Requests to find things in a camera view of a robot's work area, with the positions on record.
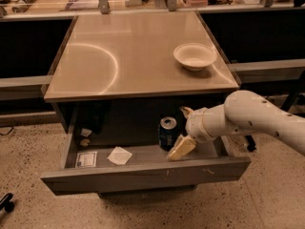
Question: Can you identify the small tan paper scrap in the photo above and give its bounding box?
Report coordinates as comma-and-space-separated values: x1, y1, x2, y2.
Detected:
80, 138, 90, 147

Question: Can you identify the black chair caster wheel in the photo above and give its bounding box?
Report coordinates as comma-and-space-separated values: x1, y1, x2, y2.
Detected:
0, 193, 14, 213

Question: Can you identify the dark blue pepsi can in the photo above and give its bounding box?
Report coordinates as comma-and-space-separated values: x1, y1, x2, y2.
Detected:
158, 116, 178, 151

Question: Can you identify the grey cabinet with steel top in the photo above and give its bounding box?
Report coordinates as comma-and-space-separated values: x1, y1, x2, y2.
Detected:
41, 10, 242, 135

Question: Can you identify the grey open top drawer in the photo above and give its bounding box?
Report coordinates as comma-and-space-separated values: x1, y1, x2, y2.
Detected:
41, 104, 251, 195

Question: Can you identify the flat paper booklet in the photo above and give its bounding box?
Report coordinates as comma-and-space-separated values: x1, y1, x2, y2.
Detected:
65, 0, 99, 10

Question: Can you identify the white label sticker card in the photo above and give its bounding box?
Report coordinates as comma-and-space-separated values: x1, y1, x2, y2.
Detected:
75, 152, 97, 168

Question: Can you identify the black table leg with caster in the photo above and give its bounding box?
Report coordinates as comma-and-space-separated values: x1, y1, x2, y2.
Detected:
245, 135, 256, 152

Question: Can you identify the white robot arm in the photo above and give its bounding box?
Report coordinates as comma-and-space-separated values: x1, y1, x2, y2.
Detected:
168, 90, 305, 160

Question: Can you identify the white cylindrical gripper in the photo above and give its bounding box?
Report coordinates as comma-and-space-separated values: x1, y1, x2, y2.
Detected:
167, 106, 215, 160

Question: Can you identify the white ceramic bowl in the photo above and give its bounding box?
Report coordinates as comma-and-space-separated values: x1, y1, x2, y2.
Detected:
173, 43, 217, 72

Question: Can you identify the white folded paper napkin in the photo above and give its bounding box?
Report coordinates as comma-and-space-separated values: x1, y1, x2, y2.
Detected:
108, 147, 132, 165

